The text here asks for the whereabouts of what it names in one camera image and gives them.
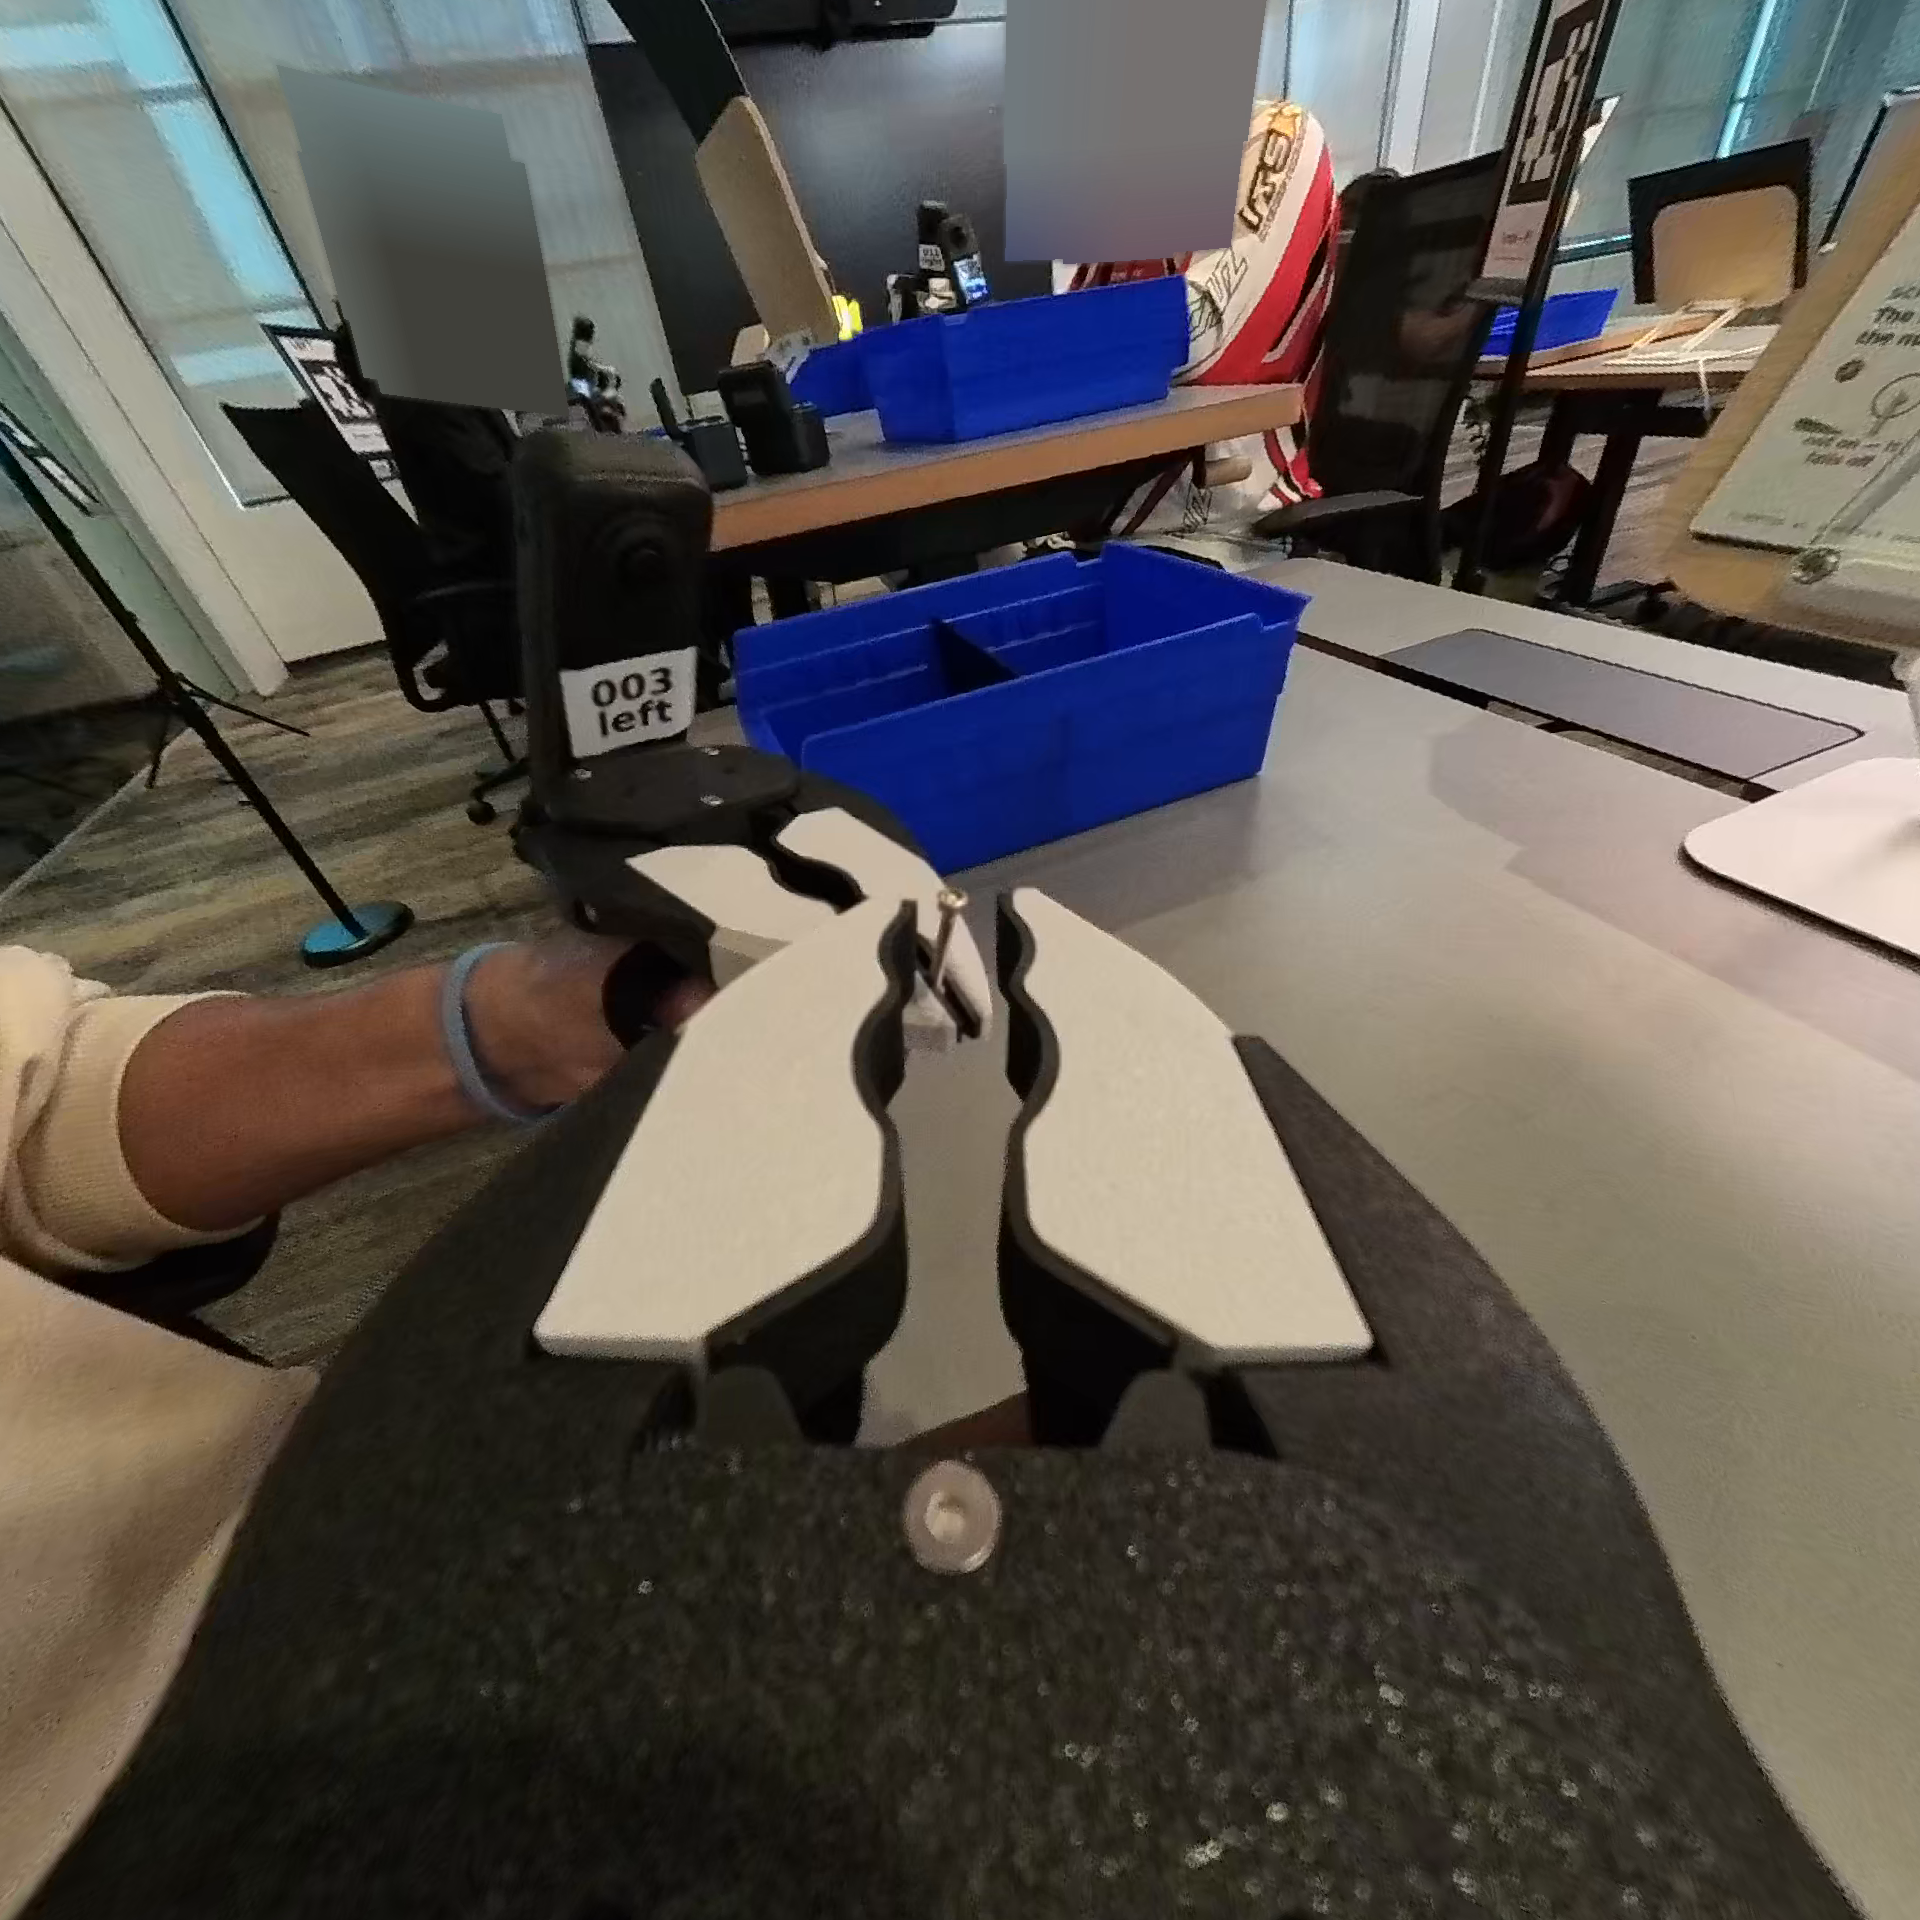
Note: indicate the printed marker sign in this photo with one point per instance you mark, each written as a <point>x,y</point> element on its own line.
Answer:
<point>322,441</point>

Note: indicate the small steel bolt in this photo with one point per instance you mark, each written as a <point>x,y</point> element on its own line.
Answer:
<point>945,944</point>

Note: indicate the black camera device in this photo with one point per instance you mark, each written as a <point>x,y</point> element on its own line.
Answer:
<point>961,278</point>

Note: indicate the blue wristband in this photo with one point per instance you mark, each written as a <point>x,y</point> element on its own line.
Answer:
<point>458,1037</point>

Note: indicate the dark red backpack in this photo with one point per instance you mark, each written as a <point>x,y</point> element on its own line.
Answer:
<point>1530,517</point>

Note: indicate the black charging dock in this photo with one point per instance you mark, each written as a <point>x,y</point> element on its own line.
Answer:
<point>763,429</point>

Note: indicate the black mesh office chair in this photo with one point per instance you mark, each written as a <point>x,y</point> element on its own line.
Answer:
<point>1394,345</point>

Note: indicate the black tripod with blue base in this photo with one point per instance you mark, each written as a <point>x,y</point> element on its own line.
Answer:
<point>360,934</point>

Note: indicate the small blue plastic bin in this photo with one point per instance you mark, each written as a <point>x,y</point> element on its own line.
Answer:
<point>833,382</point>

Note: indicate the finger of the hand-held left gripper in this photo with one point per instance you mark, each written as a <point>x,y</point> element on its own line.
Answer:
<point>856,855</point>
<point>721,902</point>

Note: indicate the grey table with wooden edge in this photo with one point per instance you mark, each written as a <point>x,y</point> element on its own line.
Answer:
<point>1050,451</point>

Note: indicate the black framed wooden board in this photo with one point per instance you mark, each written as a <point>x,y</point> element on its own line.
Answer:
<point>1723,248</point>

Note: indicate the blue divided plastic bin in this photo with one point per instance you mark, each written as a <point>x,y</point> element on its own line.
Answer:
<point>1050,751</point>

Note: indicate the pale wooden frame pieces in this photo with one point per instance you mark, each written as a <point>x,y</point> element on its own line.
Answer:
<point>1695,339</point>

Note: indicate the wooden topped desk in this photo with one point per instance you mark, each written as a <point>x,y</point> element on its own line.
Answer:
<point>1622,369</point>

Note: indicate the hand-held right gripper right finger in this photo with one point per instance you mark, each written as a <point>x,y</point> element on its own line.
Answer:
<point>1155,1171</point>

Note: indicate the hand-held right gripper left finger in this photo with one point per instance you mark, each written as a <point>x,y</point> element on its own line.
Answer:
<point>735,1171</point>

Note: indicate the black pole with marker tag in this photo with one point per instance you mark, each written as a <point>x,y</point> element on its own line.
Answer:
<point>1560,106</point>

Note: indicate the dark desk inlay panel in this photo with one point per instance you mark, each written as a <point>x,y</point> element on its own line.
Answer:
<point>1622,705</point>

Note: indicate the white metal document stand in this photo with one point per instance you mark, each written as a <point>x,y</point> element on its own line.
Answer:
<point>1828,855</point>

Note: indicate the wooden backing board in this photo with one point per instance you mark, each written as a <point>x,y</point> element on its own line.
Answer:
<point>763,224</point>
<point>1723,558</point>

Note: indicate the large blue plastic bin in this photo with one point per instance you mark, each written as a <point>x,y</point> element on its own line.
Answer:
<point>1019,375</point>

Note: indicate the shallow blue plastic bin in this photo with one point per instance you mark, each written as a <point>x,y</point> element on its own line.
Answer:
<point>1560,322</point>

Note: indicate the person's left forearm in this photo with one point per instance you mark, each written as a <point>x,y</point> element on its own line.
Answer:
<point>300,1095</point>

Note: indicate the printed instruction sheet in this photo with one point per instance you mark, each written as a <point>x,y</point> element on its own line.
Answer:
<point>1844,435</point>

